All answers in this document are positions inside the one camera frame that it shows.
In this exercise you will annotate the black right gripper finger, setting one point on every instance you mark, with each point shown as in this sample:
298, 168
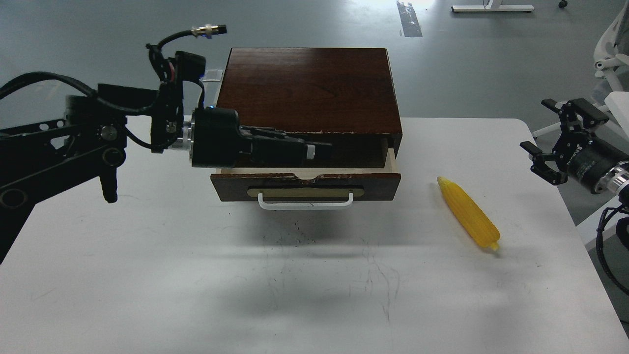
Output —
541, 168
576, 115

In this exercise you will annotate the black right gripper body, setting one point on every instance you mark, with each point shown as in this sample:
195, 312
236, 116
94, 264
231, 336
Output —
587, 159

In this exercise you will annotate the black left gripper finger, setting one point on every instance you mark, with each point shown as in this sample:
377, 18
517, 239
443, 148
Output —
269, 135
288, 152

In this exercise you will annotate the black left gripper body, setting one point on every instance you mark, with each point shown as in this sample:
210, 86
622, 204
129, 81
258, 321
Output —
217, 139

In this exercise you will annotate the wooden drawer with white handle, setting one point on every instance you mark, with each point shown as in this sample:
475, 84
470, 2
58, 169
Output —
308, 188

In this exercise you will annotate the yellow corn cob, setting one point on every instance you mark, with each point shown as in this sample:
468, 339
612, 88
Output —
471, 217

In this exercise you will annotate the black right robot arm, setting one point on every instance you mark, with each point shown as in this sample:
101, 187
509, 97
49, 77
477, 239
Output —
616, 180

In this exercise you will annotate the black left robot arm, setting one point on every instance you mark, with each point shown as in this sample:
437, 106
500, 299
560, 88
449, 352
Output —
41, 160

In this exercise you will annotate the dark wooden drawer cabinet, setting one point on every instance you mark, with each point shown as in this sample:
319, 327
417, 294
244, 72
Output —
341, 96

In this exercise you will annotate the white desk leg base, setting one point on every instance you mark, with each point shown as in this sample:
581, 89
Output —
493, 6

